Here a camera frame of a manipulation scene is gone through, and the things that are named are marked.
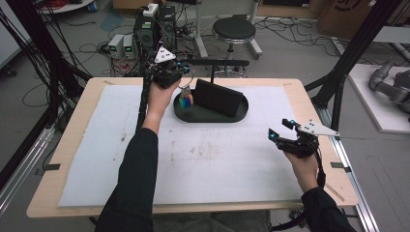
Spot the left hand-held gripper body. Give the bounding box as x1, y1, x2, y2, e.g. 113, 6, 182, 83
149, 45, 187, 90

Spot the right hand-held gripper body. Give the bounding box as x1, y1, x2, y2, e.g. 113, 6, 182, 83
276, 119, 340, 160

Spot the key ring with colourful charms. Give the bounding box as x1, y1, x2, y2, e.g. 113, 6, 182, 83
178, 74, 195, 109

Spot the black wallet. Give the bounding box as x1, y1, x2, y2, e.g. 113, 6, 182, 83
192, 78, 245, 119

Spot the black oval tray with stand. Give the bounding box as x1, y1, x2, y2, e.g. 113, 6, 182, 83
172, 58, 250, 124

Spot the person's right hand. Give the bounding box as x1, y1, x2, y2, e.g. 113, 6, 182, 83
283, 149, 320, 193

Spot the person's left hand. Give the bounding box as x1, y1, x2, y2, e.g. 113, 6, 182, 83
143, 78, 182, 134

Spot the white metal table leg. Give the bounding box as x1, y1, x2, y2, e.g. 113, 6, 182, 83
247, 0, 264, 61
192, 0, 210, 60

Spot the black computer tower green label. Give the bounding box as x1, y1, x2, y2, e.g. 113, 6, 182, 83
133, 15, 160, 51

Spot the white bench power supply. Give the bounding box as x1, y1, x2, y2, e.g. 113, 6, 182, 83
107, 33, 126, 60
123, 34, 136, 60

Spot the white power strip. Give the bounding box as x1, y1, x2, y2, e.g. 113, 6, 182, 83
142, 3, 160, 18

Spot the black round stool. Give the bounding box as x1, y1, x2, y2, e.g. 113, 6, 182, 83
212, 16, 258, 61

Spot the white foam mat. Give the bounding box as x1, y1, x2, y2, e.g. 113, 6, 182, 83
58, 84, 305, 208

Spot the white floor board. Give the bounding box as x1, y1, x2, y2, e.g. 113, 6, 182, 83
347, 62, 410, 134

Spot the cardboard box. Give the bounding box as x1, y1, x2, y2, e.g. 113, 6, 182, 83
317, 0, 401, 41

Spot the round white table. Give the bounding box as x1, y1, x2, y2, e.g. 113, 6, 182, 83
35, 0, 95, 15

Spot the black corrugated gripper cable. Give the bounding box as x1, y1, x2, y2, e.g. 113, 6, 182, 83
135, 62, 153, 134

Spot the aluminium rail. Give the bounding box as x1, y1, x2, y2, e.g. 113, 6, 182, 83
317, 105, 381, 232
0, 124, 56, 215

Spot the tangle of black floor cables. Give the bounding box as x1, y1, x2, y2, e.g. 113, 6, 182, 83
254, 17, 337, 51

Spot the black metal rig frame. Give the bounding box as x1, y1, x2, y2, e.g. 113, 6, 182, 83
0, 0, 93, 191
304, 0, 410, 133

